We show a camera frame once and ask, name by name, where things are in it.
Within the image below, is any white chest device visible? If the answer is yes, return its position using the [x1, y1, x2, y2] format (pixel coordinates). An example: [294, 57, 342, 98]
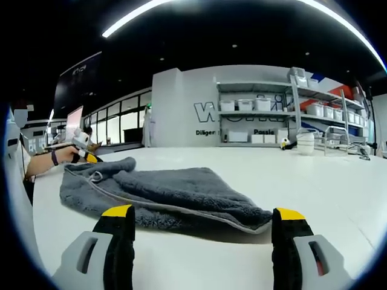
[4, 120, 24, 161]

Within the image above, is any grey fluffy towel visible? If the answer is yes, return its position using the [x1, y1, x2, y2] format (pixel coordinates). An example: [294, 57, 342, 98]
[59, 156, 273, 235]

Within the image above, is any white coat on stand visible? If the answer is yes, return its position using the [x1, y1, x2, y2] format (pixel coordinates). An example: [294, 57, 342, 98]
[141, 104, 157, 147]

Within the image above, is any row of white storage bins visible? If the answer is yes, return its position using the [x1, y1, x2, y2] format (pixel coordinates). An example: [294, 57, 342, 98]
[219, 68, 368, 144]

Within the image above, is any person's left hand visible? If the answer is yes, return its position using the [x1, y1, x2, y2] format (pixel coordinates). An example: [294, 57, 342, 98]
[56, 144, 80, 166]

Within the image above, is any spare gripper with yellow tips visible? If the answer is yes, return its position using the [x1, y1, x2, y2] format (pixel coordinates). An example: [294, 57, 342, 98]
[279, 137, 299, 151]

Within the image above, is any dark cabinet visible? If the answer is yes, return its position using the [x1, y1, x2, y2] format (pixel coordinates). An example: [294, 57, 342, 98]
[122, 128, 145, 143]

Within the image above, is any long ceiling light strip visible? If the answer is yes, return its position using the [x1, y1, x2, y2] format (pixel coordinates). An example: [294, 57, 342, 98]
[102, 0, 170, 39]

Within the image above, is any dark overhead display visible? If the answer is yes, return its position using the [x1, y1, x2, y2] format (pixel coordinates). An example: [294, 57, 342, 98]
[54, 51, 103, 119]

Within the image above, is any white bucket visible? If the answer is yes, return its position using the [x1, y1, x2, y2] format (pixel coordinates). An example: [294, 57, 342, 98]
[296, 132, 316, 156]

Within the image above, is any pink lit screen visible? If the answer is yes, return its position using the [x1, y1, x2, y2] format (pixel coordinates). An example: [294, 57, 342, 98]
[65, 105, 84, 141]

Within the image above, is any grey metal shelf rack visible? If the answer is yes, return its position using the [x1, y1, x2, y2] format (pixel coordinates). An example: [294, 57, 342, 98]
[216, 66, 372, 149]

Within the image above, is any black device cable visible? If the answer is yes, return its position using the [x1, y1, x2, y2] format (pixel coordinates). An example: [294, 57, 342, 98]
[19, 132, 27, 176]

